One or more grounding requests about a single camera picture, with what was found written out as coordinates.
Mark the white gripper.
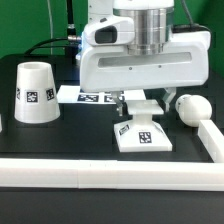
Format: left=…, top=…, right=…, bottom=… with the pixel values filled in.
left=80, top=16, right=211, bottom=116

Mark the white lamp base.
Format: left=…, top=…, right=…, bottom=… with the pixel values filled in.
left=114, top=100, right=172, bottom=152

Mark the white lamp bulb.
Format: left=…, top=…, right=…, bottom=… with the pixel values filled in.
left=175, top=94, right=212, bottom=127

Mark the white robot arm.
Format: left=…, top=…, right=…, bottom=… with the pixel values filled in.
left=80, top=0, right=211, bottom=115

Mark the white lamp shade cone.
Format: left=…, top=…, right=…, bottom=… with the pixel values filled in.
left=14, top=62, right=60, bottom=124

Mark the white marker sheet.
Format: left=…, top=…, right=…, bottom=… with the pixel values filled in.
left=57, top=85, right=146, bottom=104

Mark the white object at left edge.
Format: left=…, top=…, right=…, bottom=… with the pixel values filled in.
left=0, top=114, right=3, bottom=133

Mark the white right rail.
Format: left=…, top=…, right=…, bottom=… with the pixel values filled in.
left=198, top=120, right=224, bottom=164

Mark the white rail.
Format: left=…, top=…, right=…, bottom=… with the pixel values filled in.
left=0, top=158, right=224, bottom=191
left=198, top=120, right=224, bottom=164

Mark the black cable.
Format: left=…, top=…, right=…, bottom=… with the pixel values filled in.
left=23, top=0, right=82, bottom=56

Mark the white cable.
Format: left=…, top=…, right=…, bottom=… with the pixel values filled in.
left=46, top=0, right=54, bottom=56

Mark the white front rail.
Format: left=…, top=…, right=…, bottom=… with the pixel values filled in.
left=0, top=158, right=224, bottom=191

